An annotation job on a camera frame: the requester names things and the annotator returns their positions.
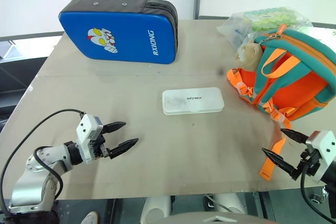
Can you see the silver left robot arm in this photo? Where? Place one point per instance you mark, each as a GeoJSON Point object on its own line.
{"type": "Point", "coordinates": [29, 184]}

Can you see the white rectangular case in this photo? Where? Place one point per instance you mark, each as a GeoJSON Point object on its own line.
{"type": "Point", "coordinates": [193, 101]}

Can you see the blue cartoon kick pad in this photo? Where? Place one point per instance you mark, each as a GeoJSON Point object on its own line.
{"type": "Point", "coordinates": [123, 35]}

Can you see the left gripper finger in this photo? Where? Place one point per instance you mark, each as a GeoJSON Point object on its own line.
{"type": "Point", "coordinates": [123, 146]}
{"type": "Point", "coordinates": [114, 126]}

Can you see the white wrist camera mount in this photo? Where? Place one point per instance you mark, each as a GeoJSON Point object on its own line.
{"type": "Point", "coordinates": [325, 148]}
{"type": "Point", "coordinates": [85, 134]}

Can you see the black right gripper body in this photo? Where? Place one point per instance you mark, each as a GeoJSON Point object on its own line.
{"type": "Point", "coordinates": [309, 163]}

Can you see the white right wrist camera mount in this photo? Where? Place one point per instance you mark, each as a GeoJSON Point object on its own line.
{"type": "Point", "coordinates": [325, 148]}

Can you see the clear plastic bag of snacks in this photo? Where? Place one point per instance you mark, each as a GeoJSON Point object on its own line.
{"type": "Point", "coordinates": [265, 18]}

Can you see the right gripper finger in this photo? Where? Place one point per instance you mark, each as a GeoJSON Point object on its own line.
{"type": "Point", "coordinates": [281, 162]}
{"type": "Point", "coordinates": [295, 136]}

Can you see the grey robot torso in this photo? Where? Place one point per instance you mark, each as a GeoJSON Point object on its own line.
{"type": "Point", "coordinates": [210, 219]}

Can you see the orange and teal backpack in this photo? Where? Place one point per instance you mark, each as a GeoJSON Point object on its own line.
{"type": "Point", "coordinates": [294, 87]}

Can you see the white cylindrical table leg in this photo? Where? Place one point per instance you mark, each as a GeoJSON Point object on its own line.
{"type": "Point", "coordinates": [156, 208]}
{"type": "Point", "coordinates": [231, 203]}

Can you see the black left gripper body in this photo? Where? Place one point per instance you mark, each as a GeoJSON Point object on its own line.
{"type": "Point", "coordinates": [99, 148]}

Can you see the grey caster wheel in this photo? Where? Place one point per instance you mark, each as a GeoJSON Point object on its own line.
{"type": "Point", "coordinates": [317, 196]}

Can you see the white round foot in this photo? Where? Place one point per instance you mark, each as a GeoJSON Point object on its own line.
{"type": "Point", "coordinates": [90, 218]}

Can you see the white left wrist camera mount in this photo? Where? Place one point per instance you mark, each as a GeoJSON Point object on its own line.
{"type": "Point", "coordinates": [85, 134]}

